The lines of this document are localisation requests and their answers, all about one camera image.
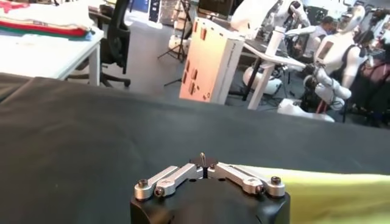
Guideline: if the white curved sheet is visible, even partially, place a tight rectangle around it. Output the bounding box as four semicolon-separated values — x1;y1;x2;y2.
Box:
230;0;283;31

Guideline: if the tall white cardboard box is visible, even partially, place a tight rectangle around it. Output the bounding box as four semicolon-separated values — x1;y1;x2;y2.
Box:
179;16;246;105

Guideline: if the small white robot base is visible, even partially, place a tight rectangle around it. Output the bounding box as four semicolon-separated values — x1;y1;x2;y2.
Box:
168;33;191;59

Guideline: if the yellow-green t-shirt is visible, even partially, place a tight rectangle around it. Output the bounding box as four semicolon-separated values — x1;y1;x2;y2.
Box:
234;164;390;224

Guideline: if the white standing desk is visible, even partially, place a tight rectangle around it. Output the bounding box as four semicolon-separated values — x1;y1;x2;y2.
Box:
228;39;307;110

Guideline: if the stack of folded clothes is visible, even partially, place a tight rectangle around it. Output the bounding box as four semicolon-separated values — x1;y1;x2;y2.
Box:
0;0;96;40

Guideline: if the black office chair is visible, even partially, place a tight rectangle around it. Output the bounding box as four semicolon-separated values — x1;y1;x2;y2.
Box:
65;0;132;89

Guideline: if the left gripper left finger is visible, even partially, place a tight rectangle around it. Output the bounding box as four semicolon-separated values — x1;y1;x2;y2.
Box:
133;152;207;201

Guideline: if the white work table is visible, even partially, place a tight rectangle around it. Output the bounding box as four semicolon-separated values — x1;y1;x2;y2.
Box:
0;27;104;88

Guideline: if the person in light shirt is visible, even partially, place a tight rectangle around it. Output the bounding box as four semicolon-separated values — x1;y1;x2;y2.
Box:
304;15;336;58

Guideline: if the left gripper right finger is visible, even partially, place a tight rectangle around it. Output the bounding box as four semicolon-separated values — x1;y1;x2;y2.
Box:
207;162;286;198

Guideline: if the small black tablecloth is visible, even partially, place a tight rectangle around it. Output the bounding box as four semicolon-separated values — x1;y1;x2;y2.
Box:
0;72;33;103

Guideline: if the white humanoid robot with base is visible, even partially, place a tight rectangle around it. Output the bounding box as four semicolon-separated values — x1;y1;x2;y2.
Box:
277;4;375;123

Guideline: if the white water bottle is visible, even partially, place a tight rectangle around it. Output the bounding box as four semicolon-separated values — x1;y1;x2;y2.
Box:
264;26;286;58

